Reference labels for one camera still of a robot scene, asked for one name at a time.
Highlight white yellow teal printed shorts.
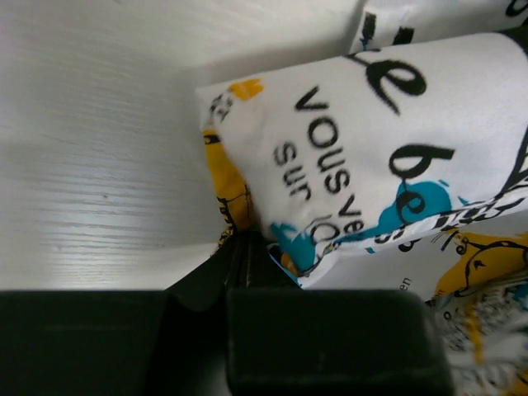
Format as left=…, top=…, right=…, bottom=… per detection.
left=196, top=1, right=527, bottom=395

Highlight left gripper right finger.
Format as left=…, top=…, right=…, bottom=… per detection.
left=225, top=232, right=455, bottom=395

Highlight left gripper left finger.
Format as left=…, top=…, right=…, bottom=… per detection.
left=1, top=237, right=243, bottom=395

